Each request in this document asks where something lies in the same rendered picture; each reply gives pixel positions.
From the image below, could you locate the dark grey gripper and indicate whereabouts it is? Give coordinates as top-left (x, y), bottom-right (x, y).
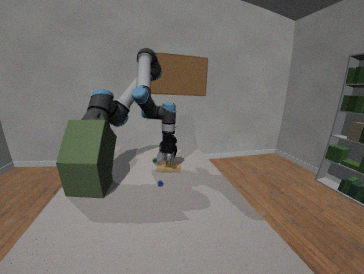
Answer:
top-left (160, 131), bottom-right (177, 166)

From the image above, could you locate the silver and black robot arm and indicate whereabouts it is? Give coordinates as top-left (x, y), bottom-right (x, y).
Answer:
top-left (81, 48), bottom-right (176, 133)

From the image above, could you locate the tan flat mat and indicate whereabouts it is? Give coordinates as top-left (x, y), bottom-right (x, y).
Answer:
top-left (156, 161), bottom-right (180, 173)

